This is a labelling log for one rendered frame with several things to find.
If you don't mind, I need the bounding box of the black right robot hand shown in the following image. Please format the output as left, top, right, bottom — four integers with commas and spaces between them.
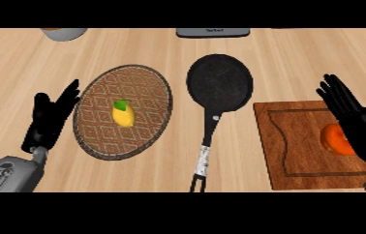
314, 73, 366, 163

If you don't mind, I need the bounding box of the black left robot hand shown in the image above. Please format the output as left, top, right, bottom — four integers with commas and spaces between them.
21, 78, 83, 155

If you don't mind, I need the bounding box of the orange squash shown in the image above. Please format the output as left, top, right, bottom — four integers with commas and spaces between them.
319, 123, 357, 157

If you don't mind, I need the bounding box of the brown wooden cutting board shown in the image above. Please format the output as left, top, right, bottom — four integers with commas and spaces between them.
251, 100, 366, 191

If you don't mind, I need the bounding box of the black frying pan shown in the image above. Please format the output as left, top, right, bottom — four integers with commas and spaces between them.
184, 53, 254, 193

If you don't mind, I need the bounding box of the round brown patterned placemat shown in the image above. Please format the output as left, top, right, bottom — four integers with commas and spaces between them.
71, 64, 174, 161

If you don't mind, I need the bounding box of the yellow lemon with green leaf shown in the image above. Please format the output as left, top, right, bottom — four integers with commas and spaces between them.
111, 99, 137, 129

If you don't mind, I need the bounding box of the grey bowl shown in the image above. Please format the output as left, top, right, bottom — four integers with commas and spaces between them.
38, 27, 90, 43

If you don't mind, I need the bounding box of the grey flat appliance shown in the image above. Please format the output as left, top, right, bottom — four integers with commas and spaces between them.
174, 27, 252, 40

